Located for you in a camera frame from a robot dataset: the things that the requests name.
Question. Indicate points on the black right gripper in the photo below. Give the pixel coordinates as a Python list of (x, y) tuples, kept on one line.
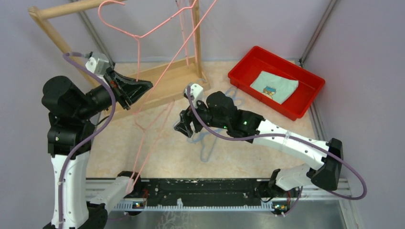
[(186, 117)]

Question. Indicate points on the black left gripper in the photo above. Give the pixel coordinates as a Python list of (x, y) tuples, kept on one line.
[(132, 90)]

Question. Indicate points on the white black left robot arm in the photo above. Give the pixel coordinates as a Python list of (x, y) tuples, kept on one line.
[(69, 144)]

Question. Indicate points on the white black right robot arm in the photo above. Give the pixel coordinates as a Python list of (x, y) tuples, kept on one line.
[(321, 166)]

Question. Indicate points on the wooden hanger rack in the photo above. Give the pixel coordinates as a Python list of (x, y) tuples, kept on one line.
[(169, 79)]

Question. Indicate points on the red plastic bin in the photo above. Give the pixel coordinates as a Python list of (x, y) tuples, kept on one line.
[(258, 60)]

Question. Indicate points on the light green folded cloth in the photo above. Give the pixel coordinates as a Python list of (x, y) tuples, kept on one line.
[(275, 87)]

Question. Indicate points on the blue wire hanger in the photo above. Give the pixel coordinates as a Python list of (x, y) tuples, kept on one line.
[(206, 142), (232, 93)]

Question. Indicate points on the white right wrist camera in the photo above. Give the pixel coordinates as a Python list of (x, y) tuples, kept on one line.
[(196, 93)]

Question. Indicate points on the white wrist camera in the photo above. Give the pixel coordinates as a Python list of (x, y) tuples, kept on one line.
[(97, 63), (196, 93)]

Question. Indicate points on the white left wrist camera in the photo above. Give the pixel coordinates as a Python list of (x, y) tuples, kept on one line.
[(97, 63)]

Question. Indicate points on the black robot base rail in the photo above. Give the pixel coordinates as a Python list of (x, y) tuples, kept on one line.
[(237, 192)]

